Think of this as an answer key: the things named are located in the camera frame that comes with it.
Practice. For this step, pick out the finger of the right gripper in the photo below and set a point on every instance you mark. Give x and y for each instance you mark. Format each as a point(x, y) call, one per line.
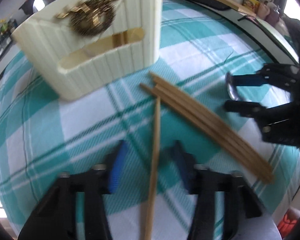
point(245, 80)
point(243, 108)

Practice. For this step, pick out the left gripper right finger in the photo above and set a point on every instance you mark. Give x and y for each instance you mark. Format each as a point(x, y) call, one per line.
point(243, 213)

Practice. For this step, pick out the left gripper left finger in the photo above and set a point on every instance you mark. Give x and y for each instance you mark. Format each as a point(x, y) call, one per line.
point(54, 217)

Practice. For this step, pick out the metal spoon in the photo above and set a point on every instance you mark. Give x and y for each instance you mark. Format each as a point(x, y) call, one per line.
point(232, 90)

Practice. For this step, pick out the wooden chopstick four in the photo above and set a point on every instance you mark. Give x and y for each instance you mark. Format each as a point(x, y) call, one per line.
point(202, 132)

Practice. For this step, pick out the wooden chopstick three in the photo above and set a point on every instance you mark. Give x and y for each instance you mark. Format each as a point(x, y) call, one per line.
point(205, 129)

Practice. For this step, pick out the wooden chopstick one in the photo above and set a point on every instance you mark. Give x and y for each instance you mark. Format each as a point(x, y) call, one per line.
point(210, 124)

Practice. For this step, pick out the wooden chopstick two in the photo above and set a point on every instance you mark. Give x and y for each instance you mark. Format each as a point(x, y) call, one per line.
point(207, 127)

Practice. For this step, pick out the wooden chopstick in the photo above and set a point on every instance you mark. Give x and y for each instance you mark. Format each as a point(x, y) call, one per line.
point(154, 172)

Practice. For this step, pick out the teal plaid tablecloth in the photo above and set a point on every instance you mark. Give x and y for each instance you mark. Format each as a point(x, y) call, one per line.
point(42, 135)

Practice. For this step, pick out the cream ribbed utensil holder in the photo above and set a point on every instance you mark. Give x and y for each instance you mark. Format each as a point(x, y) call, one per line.
point(78, 46)

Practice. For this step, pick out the black pot red lid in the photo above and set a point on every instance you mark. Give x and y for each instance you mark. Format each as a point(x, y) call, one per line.
point(30, 7)

